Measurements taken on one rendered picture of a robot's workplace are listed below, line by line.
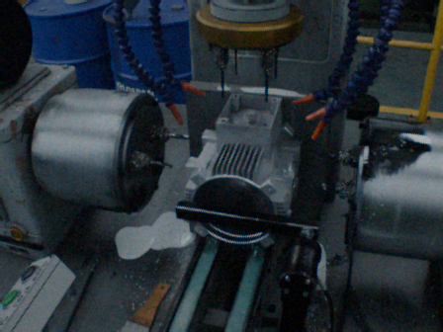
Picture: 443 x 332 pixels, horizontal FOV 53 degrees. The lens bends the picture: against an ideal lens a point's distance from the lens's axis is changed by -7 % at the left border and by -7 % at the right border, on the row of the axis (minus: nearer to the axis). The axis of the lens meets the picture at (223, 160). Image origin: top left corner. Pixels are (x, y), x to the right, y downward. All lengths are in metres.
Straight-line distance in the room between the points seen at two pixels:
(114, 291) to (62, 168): 0.29
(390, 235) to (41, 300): 0.55
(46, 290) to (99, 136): 0.31
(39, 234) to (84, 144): 0.28
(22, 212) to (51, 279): 0.37
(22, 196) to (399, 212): 0.73
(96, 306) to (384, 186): 0.61
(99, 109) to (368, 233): 0.53
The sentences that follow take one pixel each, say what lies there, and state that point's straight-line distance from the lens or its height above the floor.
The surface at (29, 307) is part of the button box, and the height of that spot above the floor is 1.07.
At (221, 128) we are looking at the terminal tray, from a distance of 0.84.
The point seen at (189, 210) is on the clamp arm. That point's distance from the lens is 0.83.
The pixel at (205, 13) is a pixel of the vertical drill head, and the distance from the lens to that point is 0.79.
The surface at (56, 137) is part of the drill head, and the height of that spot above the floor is 1.12.
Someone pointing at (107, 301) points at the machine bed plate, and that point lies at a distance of 1.01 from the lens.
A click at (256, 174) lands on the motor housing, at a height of 1.09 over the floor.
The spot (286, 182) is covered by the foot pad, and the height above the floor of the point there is 1.07.
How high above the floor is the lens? 1.57
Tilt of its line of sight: 35 degrees down
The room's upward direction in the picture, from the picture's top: 2 degrees counter-clockwise
